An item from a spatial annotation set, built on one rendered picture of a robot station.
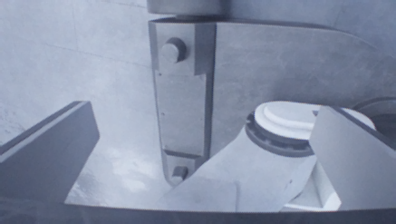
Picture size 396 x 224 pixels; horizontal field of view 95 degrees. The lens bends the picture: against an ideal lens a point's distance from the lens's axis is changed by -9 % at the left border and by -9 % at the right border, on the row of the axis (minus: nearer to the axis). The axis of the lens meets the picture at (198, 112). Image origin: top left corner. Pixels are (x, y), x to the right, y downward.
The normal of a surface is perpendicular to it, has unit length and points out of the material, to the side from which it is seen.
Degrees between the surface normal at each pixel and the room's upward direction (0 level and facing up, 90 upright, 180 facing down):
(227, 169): 90
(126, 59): 0
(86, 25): 0
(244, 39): 0
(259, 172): 90
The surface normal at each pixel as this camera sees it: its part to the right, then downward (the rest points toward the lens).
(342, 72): -0.22, 0.48
